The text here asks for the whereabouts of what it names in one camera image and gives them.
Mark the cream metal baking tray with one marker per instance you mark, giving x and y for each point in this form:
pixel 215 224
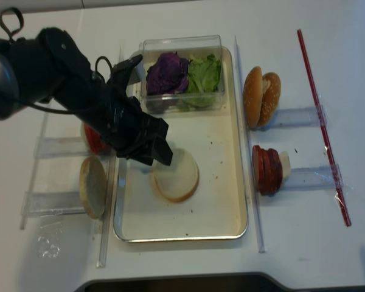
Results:
pixel 218 209

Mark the black monitor edge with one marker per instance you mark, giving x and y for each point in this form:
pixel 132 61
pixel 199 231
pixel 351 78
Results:
pixel 211 282

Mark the clear rail right of tray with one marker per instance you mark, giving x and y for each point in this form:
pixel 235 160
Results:
pixel 254 198

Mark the stack of red meat patties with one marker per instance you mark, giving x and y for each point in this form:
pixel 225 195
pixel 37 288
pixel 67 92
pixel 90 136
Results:
pixel 268 172

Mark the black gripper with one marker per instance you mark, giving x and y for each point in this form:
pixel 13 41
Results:
pixel 133 133

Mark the plain top bun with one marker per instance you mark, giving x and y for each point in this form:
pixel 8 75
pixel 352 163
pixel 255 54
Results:
pixel 252 96

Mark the clear rail of tray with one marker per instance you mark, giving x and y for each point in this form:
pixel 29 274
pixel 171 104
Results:
pixel 111 179
pixel 254 198

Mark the clear holder under patties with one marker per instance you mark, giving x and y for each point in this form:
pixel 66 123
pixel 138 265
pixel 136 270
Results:
pixel 326 177

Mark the clear holder under bread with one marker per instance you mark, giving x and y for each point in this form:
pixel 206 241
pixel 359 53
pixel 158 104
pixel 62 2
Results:
pixel 38 204

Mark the clear rail left of tray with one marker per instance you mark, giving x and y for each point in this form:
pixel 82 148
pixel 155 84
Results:
pixel 111 179

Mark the clear rail far left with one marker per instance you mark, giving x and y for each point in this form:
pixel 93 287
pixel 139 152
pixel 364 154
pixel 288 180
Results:
pixel 33 182

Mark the white cheese slice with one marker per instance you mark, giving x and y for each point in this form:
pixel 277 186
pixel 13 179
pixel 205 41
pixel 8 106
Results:
pixel 286 166

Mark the white bread slice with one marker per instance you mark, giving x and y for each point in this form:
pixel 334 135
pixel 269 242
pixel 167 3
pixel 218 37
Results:
pixel 178 181
pixel 92 187

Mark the clear holder under buns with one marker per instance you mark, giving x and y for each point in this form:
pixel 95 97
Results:
pixel 299 117

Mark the clear plastic salad container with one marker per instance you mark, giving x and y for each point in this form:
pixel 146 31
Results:
pixel 198 46

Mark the green lettuce leaves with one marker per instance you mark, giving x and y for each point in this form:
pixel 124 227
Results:
pixel 204 77

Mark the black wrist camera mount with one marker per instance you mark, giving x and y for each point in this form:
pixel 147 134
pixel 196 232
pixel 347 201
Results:
pixel 128 72

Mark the clear holder under tomatoes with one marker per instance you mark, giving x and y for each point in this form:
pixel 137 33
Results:
pixel 54 147

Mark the red plastic rail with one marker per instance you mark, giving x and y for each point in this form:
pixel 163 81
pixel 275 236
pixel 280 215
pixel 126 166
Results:
pixel 339 197

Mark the red tomato slice front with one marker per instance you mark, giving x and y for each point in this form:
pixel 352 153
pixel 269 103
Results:
pixel 93 141

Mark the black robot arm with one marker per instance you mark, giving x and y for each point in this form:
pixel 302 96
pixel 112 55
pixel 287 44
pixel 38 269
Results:
pixel 51 66

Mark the sesame seed bun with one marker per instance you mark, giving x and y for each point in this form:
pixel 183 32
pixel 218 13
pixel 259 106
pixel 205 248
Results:
pixel 271 90

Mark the purple cabbage leaves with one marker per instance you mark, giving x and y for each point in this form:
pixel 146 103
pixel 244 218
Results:
pixel 168 75

